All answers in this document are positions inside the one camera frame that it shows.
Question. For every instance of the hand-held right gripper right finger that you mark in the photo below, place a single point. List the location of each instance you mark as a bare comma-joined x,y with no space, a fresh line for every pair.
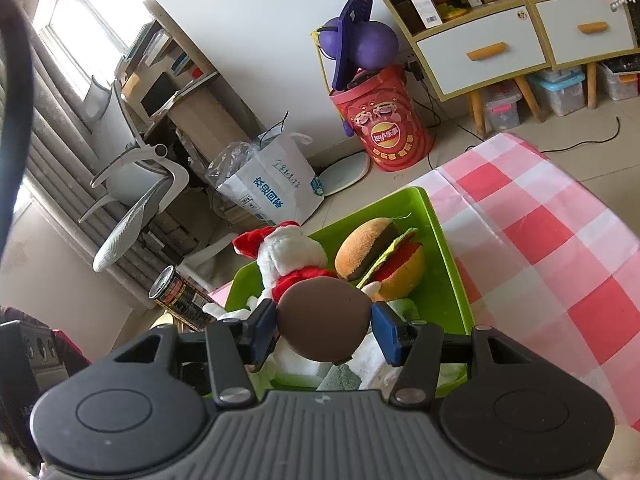
387,335

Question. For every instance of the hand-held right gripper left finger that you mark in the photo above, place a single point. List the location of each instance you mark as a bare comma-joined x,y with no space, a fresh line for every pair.
262,332

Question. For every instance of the white cloth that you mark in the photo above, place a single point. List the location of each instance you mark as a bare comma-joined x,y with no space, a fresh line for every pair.
375,360

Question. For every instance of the brown round plush toy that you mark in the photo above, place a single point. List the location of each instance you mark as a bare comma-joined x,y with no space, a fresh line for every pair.
325,320

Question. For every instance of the green towel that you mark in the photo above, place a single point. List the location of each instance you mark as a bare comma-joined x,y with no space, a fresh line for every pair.
340,377

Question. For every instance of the green plastic bin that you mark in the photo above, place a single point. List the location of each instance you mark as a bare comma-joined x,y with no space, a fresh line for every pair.
440,280

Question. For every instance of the hamburger plush toy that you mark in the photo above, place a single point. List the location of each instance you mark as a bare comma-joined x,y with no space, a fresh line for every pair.
365,255

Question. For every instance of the santa plush toy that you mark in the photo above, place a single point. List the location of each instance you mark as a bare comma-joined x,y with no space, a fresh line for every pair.
292,255

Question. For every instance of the tin can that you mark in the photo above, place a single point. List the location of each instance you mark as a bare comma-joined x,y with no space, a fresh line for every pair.
180,297

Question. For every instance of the white paper bag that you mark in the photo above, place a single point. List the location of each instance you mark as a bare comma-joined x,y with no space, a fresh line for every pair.
275,180

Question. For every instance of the white round board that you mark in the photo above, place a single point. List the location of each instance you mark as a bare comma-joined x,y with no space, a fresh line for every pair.
345,172

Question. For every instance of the clear plastic bag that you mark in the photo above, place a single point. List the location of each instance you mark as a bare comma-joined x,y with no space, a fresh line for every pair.
230,160

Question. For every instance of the grey white office chair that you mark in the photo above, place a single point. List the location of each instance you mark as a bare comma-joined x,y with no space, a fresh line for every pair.
125,220

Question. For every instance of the red white checkered tablecloth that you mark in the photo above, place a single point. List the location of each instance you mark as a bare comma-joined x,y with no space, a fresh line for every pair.
550,240

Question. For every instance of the red snack bucket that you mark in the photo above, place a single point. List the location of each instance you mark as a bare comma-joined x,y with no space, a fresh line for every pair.
385,130

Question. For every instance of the black case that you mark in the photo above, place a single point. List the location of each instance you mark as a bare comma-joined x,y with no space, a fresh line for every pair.
30,360

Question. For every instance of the wooden desk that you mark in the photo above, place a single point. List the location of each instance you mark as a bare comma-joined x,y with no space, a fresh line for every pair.
200,105

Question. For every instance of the wooden shelf cabinet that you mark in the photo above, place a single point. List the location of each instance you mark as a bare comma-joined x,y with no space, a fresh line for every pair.
477,110

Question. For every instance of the clear storage box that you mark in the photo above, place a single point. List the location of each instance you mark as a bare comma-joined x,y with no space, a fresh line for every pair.
620,77
502,107

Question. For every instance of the black monitor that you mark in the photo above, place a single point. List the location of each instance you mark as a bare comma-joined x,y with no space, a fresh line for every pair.
160,92

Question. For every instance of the grey curtain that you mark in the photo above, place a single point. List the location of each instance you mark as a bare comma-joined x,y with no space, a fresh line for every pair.
60,150

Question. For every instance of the purple jumping ball toy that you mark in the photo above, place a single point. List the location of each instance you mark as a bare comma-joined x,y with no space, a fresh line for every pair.
372,40

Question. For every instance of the blue lidded storage box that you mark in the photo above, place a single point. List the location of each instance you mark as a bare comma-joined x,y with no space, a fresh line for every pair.
557,92

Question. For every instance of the small white box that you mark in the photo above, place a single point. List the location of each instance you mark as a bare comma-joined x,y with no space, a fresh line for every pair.
426,10

